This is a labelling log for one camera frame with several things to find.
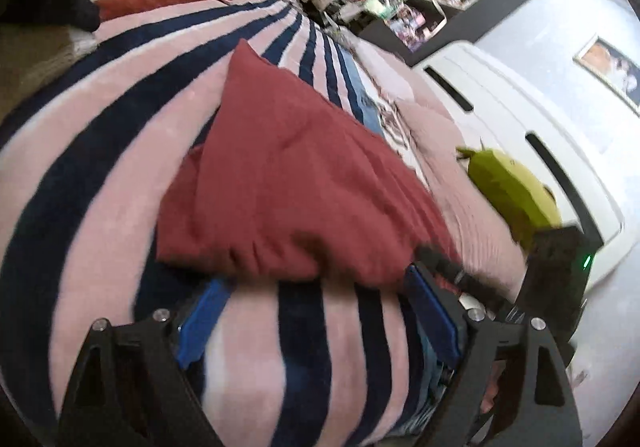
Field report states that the white bed headboard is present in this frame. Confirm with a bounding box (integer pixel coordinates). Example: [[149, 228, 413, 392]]
[[412, 40, 632, 290]]

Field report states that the green avocado plush toy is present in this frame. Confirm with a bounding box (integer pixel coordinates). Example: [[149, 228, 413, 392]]
[[457, 147, 563, 251]]

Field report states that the dark red knit top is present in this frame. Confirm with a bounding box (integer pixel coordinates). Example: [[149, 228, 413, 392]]
[[156, 42, 458, 288]]

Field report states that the striped fleece bed blanket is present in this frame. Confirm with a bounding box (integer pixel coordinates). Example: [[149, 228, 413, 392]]
[[1, 0, 437, 446]]

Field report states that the pink striped pillow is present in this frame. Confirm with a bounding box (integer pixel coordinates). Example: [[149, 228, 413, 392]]
[[396, 101, 526, 302]]

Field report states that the framed wall photo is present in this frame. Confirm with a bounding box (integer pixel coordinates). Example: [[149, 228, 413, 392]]
[[574, 37, 640, 114]]

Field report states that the black bookshelf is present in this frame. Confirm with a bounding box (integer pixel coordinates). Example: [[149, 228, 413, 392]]
[[348, 0, 529, 66]]

